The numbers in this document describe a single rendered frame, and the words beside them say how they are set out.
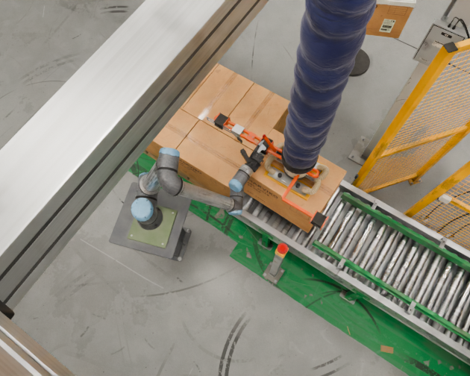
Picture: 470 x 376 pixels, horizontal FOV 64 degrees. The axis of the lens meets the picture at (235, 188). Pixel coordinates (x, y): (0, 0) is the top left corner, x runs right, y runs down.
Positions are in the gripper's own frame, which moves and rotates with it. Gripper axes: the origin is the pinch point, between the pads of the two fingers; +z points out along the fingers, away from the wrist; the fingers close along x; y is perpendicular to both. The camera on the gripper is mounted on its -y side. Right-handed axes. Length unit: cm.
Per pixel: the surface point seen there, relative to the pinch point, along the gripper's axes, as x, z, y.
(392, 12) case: -30, 183, 19
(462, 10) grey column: 67, 95, 64
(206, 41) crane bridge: 181, -74, 31
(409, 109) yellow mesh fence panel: 45, 40, 68
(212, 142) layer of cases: -67, 9, -54
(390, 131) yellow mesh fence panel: 18, 41, 66
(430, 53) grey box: 37, 90, 62
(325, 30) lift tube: 126, -12, 28
